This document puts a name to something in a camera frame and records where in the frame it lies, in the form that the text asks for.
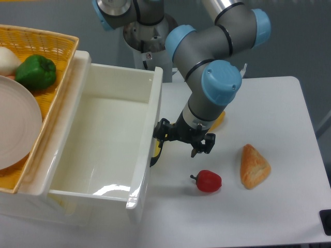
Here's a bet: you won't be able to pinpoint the red bell pepper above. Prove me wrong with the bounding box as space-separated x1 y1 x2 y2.
190 170 222 193

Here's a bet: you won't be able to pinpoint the yellow banana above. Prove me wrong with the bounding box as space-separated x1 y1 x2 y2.
153 139 163 158

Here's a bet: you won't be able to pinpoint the triangular bread pastry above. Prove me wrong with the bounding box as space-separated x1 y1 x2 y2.
240 144 271 190

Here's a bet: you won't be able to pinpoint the pink plate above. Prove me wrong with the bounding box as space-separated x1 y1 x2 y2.
1 76 42 169

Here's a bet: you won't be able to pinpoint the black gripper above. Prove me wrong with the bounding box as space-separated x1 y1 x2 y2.
153 113 216 158

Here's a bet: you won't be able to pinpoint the yellow bell pepper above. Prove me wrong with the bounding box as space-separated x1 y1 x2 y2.
209 111 225 132

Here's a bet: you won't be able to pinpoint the white round vegetable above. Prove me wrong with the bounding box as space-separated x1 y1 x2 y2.
0 46 21 76

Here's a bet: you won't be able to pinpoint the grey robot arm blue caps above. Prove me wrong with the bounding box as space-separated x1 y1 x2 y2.
92 1 271 156

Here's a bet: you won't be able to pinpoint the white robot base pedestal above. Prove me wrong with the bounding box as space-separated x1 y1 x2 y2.
123 14 178 83

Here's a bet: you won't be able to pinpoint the white drawer cabinet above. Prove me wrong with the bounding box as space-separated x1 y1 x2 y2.
1 51 92 226

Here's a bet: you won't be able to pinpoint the green bell pepper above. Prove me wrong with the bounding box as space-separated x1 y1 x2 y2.
14 54 56 90

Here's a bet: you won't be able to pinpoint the yellow woven basket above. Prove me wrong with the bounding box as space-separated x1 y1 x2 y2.
1 25 79 194

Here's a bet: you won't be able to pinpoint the black object at table edge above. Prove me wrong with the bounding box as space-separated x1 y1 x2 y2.
319 209 331 236

